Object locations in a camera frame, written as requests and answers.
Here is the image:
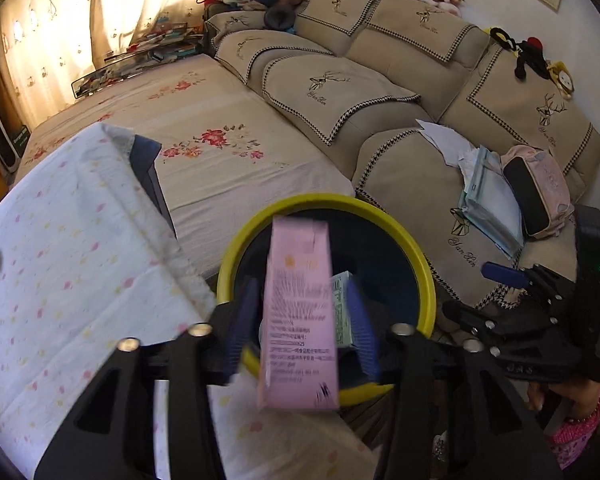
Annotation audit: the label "pink carton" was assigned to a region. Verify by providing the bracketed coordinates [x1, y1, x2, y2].
[257, 214, 341, 413]

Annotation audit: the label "pile of books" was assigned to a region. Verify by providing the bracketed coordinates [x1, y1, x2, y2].
[105, 22, 206, 66]
[71, 50, 203, 99]

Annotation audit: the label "floral bedsheet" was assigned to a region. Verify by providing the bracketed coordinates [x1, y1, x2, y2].
[15, 52, 356, 281]

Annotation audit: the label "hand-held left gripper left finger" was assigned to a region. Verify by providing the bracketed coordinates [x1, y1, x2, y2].
[34, 277, 263, 480]

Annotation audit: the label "yellow monkey plush toy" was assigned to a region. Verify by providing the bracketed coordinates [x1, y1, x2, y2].
[550, 60, 576, 101]

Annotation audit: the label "light green box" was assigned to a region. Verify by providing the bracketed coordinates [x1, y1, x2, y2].
[328, 270, 361, 348]

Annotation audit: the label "pink black bag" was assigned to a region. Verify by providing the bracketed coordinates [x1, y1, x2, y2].
[500, 145, 576, 240]

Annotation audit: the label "beige sofa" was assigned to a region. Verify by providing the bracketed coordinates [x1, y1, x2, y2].
[202, 0, 600, 311]

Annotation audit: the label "white papers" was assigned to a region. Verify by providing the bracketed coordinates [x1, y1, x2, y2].
[415, 119, 481, 166]

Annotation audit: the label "cream curtain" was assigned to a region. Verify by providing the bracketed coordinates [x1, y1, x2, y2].
[0, 0, 301, 126]

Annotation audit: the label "white dotted table cloth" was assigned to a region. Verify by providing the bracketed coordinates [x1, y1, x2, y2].
[0, 122, 381, 480]

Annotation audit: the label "person's right forearm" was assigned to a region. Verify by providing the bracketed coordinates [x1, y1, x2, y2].
[547, 385, 600, 471]

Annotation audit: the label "yellow rimmed navy trash bin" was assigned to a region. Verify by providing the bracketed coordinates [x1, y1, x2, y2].
[215, 194, 437, 407]

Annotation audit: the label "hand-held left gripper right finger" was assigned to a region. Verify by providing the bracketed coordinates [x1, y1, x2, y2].
[345, 280, 563, 480]

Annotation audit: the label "beige deer embroidered cushion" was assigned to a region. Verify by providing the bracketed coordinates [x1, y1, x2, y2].
[262, 56, 422, 147]
[215, 30, 333, 86]
[204, 10, 301, 56]
[352, 127, 526, 311]

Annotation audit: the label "black red plush toy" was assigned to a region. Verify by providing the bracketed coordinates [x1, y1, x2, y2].
[490, 27, 551, 81]

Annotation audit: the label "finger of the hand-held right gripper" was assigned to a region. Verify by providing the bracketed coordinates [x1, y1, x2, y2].
[481, 261, 576, 306]
[442, 300, 511, 348]

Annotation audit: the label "dark neck pillow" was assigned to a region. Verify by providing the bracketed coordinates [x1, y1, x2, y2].
[264, 2, 298, 33]

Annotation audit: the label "light blue folders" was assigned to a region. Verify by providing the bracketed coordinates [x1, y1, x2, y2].
[457, 147, 526, 261]

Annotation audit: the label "person's right hand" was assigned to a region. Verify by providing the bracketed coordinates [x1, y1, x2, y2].
[527, 377, 600, 421]

